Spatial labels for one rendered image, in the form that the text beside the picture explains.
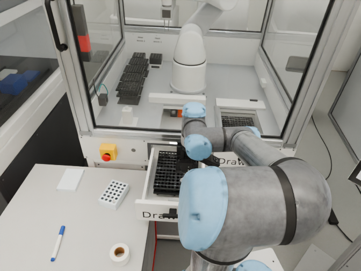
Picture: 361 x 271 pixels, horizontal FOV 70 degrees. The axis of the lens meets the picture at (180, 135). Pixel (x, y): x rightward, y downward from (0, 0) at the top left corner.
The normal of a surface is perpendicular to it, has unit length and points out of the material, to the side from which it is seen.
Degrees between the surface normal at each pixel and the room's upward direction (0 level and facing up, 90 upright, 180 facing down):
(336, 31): 90
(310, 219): 57
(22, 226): 0
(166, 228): 90
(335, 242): 0
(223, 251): 96
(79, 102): 90
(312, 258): 5
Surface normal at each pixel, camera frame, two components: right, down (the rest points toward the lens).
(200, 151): 0.06, 0.61
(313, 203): 0.34, -0.23
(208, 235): 0.01, 0.37
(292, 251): 0.04, -0.77
